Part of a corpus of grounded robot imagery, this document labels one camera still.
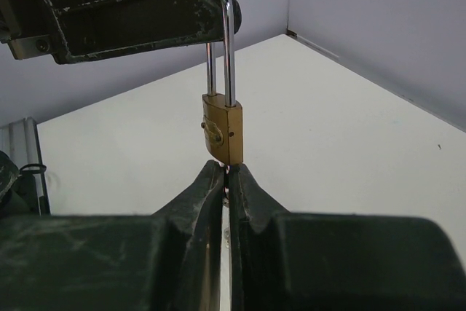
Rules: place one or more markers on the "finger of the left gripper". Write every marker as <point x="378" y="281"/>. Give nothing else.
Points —
<point x="92" y="30"/>

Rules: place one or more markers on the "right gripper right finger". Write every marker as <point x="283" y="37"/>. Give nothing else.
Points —
<point x="283" y="260"/>

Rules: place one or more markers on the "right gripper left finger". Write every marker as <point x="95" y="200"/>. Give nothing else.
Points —
<point x="170" y="260"/>

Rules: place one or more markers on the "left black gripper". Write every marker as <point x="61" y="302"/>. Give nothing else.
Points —
<point x="24" y="29"/>

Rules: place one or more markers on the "long-shackle brass padlock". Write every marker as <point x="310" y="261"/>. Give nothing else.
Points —
<point x="222" y="121"/>

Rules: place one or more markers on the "small silver keys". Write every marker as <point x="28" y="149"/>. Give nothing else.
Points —
<point x="225" y="219"/>

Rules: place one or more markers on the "aluminium frame rail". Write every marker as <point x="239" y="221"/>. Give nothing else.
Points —
<point x="23" y="185"/>

